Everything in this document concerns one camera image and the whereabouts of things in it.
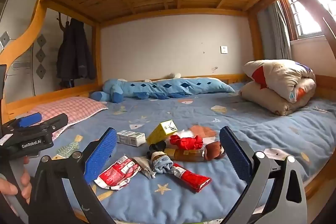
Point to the person's left hand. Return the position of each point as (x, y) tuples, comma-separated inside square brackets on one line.
[(23, 182)]

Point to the pink checked pillow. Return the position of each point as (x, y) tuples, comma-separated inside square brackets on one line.
[(65, 109)]

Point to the white red pillow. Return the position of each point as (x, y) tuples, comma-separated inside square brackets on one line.
[(278, 85)]

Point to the yellow drink carton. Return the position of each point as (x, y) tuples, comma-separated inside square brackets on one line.
[(160, 132)]

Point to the white wall socket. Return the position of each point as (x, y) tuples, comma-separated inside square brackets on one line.
[(224, 49)]

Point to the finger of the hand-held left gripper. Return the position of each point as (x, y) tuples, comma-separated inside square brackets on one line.
[(29, 119), (56, 122)]

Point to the black sock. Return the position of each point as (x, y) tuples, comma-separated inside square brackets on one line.
[(157, 147)]

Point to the red and white snack wrapper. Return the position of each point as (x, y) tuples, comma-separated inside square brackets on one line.
[(115, 172)]

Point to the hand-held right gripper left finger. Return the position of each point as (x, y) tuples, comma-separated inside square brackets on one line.
[(101, 154)]

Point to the black jacket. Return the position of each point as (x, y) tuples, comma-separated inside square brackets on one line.
[(76, 56)]

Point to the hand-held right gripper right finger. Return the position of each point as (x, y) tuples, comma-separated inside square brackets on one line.
[(235, 157)]

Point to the blue rolled sock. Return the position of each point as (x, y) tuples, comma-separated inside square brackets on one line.
[(162, 164)]

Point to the brown snack packet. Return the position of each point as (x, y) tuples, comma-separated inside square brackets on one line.
[(187, 155)]

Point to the red tube-shaped wrapper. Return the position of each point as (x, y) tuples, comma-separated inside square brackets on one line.
[(191, 178)]

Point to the white plush toy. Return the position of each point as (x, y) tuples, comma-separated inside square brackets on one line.
[(173, 75)]

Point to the white crumpled tissue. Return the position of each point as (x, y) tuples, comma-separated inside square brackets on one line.
[(183, 133)]

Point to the white wardrobe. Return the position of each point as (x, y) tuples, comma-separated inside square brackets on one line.
[(23, 37)]

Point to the blue printed bedsheet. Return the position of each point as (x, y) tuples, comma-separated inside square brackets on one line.
[(183, 195)]

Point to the grey crumpled wrapper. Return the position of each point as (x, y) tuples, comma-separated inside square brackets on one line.
[(145, 166)]

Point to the grey curtain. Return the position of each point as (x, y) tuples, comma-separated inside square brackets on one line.
[(278, 29)]

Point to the white milk carton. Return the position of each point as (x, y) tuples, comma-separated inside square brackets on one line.
[(130, 138)]

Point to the red plastic bag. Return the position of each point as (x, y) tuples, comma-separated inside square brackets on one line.
[(187, 142)]

